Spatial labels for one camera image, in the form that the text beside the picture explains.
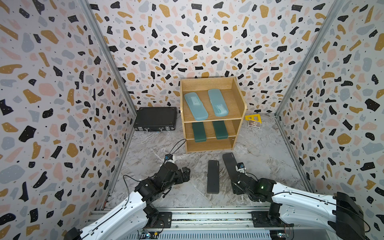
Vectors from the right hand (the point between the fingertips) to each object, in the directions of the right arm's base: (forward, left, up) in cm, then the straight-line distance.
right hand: (235, 183), depth 82 cm
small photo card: (+46, -20, -2) cm, 50 cm away
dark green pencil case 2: (+25, +8, +15) cm, 31 cm away
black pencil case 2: (+12, +2, -1) cm, 13 cm away
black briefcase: (+52, +58, -4) cm, 78 cm away
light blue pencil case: (+26, +21, +30) cm, 45 cm away
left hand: (+2, +27, +8) cm, 28 cm away
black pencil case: (+3, +12, -3) cm, 13 cm away
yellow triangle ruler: (+55, -23, -4) cm, 59 cm away
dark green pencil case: (+23, +20, +16) cm, 35 cm away
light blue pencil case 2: (+33, +10, +30) cm, 45 cm away
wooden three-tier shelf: (+44, +2, +29) cm, 53 cm away
